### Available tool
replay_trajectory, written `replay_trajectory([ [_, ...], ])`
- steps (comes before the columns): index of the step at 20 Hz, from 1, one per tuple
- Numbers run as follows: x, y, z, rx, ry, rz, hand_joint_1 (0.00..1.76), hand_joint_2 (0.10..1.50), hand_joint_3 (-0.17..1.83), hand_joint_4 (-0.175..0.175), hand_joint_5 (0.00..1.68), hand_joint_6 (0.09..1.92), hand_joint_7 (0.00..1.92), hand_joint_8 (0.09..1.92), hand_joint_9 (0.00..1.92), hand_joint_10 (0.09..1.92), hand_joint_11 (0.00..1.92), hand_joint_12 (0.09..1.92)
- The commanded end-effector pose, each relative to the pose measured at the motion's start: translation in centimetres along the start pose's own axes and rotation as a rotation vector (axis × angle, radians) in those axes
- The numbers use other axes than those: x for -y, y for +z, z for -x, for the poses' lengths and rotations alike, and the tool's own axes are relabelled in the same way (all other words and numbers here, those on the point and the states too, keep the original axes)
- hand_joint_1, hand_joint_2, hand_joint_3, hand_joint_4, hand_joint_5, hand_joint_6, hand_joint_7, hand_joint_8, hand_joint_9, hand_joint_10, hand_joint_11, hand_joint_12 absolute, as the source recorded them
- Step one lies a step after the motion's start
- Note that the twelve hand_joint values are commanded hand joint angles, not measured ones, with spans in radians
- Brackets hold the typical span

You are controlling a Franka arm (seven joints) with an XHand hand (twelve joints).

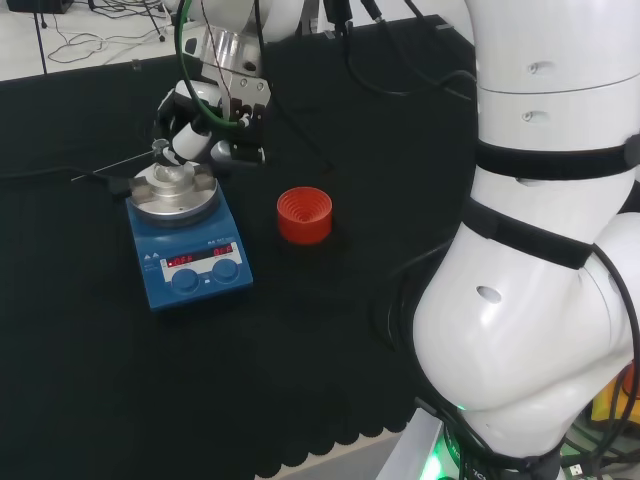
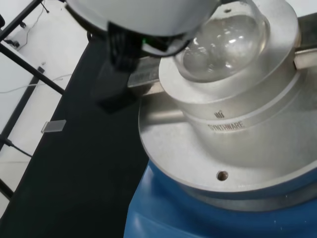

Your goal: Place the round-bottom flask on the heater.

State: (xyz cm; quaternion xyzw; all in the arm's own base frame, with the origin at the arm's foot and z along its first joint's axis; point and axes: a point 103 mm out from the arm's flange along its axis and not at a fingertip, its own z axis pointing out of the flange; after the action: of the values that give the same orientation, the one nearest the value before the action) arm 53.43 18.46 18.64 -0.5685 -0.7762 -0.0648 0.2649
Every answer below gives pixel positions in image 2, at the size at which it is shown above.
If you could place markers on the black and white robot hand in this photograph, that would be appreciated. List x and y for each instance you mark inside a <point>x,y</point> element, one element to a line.
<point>148,17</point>

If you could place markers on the heater with blue base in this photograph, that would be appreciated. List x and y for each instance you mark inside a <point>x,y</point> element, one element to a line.
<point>235,138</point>

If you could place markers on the clear tape piece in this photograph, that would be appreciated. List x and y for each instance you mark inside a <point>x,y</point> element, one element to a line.
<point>53,126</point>

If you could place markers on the black cloth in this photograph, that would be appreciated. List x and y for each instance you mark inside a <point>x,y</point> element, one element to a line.
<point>74,173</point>

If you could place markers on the black metal frame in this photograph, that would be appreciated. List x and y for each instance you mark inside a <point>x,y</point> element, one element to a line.
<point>24,64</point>

